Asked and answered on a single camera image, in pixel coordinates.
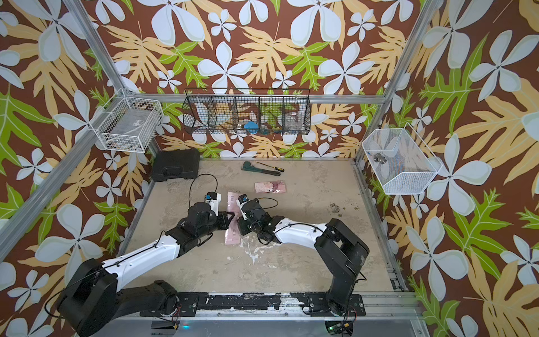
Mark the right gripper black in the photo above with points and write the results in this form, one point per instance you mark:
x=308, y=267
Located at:
x=242, y=225

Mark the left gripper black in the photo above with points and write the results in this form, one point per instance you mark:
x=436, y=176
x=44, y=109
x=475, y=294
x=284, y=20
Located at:
x=224, y=221

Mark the pink ruler set pouch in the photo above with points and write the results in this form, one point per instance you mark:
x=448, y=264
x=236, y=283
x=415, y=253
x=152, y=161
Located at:
x=232, y=234

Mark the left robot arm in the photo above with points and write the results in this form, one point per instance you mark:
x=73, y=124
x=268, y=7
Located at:
x=99, y=293

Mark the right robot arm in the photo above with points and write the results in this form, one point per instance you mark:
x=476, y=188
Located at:
x=343, y=253

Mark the green pipe wrench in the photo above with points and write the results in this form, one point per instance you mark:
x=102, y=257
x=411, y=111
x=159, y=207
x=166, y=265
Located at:
x=247, y=166

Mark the yellow black screwdriver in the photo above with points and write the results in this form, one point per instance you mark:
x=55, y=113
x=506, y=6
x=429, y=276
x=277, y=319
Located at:
x=281, y=170

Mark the black plastic tool case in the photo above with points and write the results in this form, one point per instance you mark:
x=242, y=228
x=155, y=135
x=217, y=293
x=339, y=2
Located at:
x=176, y=164

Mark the blue object in basket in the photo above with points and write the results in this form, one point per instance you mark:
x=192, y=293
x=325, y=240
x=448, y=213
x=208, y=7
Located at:
x=252, y=127

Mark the small dark object in basket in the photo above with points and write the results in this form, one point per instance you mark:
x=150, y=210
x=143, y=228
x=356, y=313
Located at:
x=379, y=158

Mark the white mesh basket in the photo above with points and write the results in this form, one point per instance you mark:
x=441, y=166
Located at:
x=411, y=165

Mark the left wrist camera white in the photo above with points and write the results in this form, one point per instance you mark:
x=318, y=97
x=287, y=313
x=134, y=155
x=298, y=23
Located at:
x=213, y=199

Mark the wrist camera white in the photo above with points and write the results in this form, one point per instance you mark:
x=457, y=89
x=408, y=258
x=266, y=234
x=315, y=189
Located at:
x=213, y=199
x=241, y=201

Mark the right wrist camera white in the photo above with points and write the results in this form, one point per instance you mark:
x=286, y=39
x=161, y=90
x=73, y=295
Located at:
x=241, y=201

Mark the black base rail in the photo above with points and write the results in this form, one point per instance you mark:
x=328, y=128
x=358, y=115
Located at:
x=189, y=304

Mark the black wire basket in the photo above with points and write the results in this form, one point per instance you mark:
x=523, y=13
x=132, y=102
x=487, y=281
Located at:
x=226, y=110

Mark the white wire basket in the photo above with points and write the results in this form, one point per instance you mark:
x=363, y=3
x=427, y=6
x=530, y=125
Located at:
x=128, y=123

